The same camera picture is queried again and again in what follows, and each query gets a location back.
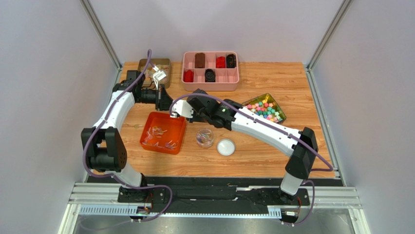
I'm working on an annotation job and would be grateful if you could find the orange tray of lollipops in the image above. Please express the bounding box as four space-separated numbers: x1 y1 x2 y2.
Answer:
139 112 186 155

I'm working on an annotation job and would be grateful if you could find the bronze tin of gummy candies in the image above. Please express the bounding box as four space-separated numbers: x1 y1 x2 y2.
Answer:
143 58 171 89

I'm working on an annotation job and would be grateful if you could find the green tin of star candies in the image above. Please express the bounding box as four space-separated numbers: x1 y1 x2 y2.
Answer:
242 93 286 124

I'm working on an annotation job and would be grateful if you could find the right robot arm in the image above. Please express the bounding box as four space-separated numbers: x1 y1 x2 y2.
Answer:
187 89 318 196

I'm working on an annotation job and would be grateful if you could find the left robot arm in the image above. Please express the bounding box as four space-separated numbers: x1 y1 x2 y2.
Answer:
81 70 172 188

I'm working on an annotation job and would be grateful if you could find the clear glass jar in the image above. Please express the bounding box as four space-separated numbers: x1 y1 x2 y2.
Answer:
196 128 214 149

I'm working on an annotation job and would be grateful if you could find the red candy lower compartment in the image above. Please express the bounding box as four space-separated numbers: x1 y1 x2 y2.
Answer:
183 69 194 83

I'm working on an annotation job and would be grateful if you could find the white jar lid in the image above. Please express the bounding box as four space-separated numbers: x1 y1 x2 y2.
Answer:
216 139 236 156

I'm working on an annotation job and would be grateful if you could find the black candy lower compartment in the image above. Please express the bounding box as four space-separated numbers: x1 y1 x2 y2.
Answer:
205 69 216 82

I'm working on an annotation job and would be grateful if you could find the black candy compartment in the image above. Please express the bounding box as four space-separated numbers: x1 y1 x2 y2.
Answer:
205 69 216 82
226 54 237 68

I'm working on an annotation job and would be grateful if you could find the pink divided organizer box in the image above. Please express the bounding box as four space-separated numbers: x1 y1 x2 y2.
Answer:
181 51 240 91

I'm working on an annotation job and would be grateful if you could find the black candy upper compartment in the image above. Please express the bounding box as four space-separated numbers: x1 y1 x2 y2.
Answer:
226 54 237 68

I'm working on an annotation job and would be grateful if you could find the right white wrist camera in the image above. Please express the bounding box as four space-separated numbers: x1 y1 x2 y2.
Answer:
170 99 194 118

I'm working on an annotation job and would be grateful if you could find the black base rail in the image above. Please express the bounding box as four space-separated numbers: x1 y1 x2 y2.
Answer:
87 176 313 215

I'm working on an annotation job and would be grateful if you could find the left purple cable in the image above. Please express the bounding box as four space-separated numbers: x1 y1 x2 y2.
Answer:
82 49 174 223

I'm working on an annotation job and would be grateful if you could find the left aluminium frame post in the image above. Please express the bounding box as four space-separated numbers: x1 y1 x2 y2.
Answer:
79 0 122 71

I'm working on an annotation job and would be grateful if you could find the aluminium frame post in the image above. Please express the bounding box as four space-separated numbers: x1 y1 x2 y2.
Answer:
79 0 122 71
306 0 354 71

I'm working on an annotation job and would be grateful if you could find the right aluminium frame post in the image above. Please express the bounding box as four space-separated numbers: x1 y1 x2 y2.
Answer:
306 0 354 71

